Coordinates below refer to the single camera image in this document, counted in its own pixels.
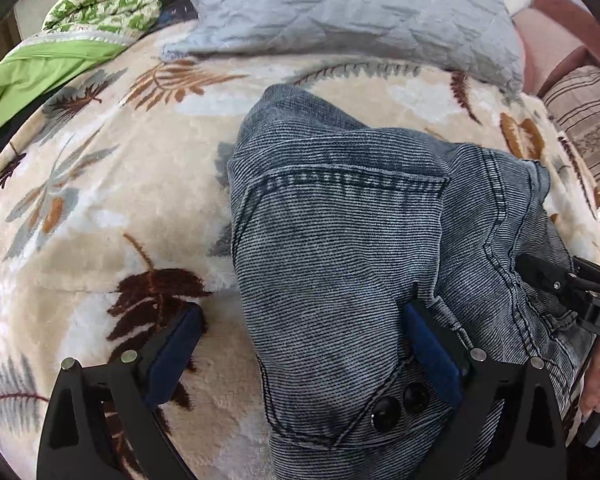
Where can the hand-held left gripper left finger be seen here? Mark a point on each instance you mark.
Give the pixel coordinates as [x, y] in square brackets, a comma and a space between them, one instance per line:
[177, 347]

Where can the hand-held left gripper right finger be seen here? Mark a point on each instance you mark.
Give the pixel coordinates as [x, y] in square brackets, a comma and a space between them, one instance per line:
[430, 350]

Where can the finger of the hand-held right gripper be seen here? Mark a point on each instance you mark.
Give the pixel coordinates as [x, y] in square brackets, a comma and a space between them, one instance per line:
[597, 272]
[547, 277]

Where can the blue denim pants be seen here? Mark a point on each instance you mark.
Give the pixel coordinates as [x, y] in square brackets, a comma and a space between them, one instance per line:
[340, 240]

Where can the person's right hand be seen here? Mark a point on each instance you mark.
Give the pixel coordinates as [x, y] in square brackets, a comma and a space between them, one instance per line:
[594, 382]

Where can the beige leaf printed blanket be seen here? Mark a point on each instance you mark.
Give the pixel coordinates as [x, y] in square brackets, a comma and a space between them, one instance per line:
[105, 220]

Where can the brown striped cushion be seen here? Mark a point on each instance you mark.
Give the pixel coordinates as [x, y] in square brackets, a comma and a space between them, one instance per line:
[590, 120]

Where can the pink pillow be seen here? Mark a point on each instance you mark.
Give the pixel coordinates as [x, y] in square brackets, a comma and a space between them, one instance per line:
[547, 35]

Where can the plain green cloth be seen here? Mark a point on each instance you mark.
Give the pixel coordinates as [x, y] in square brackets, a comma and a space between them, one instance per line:
[30, 75]

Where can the green patterned quilt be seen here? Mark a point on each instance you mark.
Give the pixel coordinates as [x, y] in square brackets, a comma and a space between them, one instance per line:
[105, 10]

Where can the grey quilted pillow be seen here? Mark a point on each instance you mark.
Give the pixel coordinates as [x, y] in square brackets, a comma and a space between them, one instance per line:
[330, 5]

